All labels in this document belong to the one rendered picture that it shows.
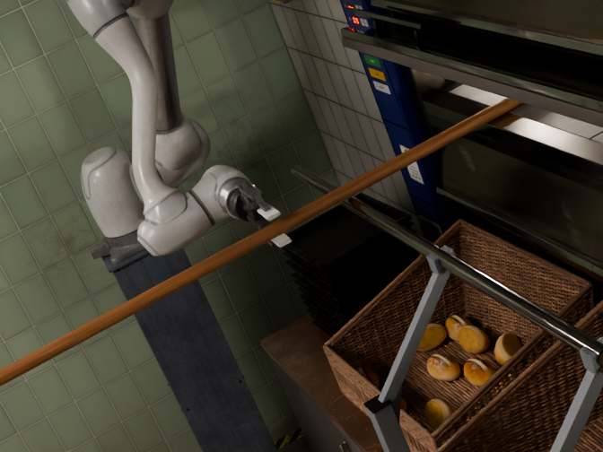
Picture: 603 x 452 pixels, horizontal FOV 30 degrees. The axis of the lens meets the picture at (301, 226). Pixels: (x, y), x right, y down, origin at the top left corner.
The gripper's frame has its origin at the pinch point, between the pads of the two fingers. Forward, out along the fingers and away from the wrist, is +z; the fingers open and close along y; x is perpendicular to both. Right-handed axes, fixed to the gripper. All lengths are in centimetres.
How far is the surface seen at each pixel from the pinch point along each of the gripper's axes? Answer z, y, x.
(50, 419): -119, 76, 66
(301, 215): 1.5, 0.1, -5.9
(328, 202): 1.6, 0.2, -12.6
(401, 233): 26.1, 2.6, -17.1
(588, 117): 67, -21, -40
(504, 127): 7, 2, -55
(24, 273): -120, 28, 52
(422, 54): 11.2, -23.5, -39.7
